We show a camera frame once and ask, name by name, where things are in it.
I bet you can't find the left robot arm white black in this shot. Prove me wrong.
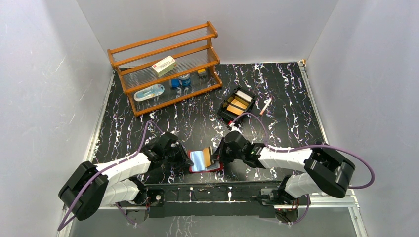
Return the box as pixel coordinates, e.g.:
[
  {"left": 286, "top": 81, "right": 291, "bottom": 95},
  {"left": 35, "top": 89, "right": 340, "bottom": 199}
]
[{"left": 58, "top": 132, "right": 194, "bottom": 221}]

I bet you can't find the white orange pen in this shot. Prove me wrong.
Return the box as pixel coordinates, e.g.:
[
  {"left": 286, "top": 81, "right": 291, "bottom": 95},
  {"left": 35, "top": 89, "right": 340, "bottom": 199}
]
[{"left": 259, "top": 98, "right": 272, "bottom": 116}]

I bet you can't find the blue white round tin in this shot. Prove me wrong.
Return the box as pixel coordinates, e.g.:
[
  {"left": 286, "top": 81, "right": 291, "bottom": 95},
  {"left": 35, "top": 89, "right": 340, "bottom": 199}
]
[{"left": 178, "top": 74, "right": 191, "bottom": 86}]

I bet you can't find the small yellow black block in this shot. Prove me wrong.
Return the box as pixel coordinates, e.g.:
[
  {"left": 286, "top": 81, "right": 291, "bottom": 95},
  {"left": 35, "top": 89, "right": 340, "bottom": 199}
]
[{"left": 197, "top": 69, "right": 207, "bottom": 78}]

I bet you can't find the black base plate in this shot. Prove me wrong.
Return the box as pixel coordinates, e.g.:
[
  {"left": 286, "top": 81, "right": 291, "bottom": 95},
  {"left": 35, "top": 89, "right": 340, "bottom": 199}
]
[{"left": 116, "top": 183, "right": 310, "bottom": 219}]

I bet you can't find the black plastic card tray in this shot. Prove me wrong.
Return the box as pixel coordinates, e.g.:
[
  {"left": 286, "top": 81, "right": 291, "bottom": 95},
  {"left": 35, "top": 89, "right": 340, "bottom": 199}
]
[{"left": 217, "top": 86, "right": 256, "bottom": 123}]

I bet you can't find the white cardboard box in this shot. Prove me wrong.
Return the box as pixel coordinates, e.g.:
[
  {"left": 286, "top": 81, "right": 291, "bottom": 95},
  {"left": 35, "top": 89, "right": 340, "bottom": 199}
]
[{"left": 151, "top": 56, "right": 177, "bottom": 77}]

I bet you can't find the white blue blister pack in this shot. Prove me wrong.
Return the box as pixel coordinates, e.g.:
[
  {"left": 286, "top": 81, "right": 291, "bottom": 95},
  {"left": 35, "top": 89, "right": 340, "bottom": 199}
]
[{"left": 133, "top": 84, "right": 165, "bottom": 102}]

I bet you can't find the gold credit card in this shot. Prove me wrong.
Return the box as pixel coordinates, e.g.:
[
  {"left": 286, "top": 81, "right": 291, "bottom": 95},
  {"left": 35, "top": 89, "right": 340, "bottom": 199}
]
[
  {"left": 202, "top": 146, "right": 214, "bottom": 169},
  {"left": 226, "top": 96, "right": 249, "bottom": 115}
]

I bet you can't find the red card holder wallet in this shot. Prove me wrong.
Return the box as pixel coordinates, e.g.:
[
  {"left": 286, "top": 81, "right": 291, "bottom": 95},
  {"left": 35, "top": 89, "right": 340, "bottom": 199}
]
[{"left": 188, "top": 147, "right": 224, "bottom": 173}]

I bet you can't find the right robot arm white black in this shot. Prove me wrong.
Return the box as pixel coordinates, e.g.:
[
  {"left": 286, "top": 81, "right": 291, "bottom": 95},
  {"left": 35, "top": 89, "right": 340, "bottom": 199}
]
[{"left": 211, "top": 131, "right": 355, "bottom": 204}]

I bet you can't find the white card stack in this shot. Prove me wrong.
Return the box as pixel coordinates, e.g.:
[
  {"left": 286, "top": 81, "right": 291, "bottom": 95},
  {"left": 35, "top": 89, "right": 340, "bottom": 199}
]
[{"left": 236, "top": 90, "right": 253, "bottom": 103}]

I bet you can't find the small blue box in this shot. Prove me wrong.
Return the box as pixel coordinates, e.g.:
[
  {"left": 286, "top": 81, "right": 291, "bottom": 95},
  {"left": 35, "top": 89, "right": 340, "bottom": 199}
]
[{"left": 169, "top": 79, "right": 180, "bottom": 89}]

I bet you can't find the orange wooden shelf rack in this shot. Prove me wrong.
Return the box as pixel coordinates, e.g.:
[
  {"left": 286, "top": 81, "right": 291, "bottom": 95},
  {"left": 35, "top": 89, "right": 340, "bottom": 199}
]
[{"left": 107, "top": 21, "right": 223, "bottom": 116}]

